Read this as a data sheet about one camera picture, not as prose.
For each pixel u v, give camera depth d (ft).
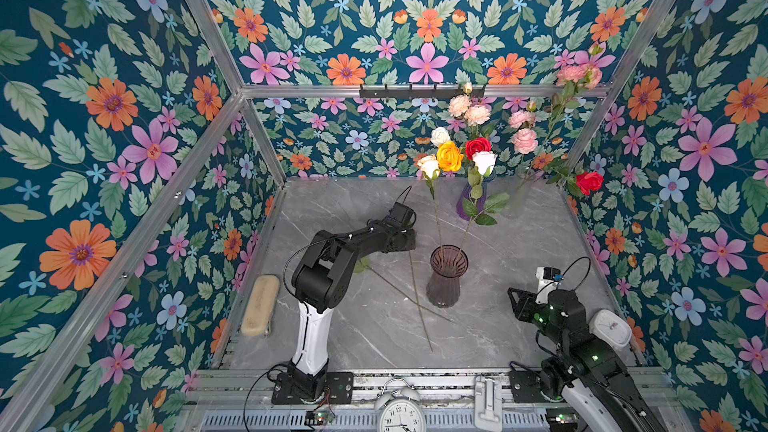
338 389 2.41
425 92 3.05
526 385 2.41
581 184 2.31
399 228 2.62
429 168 2.18
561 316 1.89
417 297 2.91
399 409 2.22
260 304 2.76
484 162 2.17
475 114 2.82
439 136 2.41
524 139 2.82
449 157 2.26
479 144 2.23
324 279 1.75
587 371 1.76
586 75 2.76
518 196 3.38
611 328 2.63
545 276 2.31
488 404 2.30
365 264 3.14
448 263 2.57
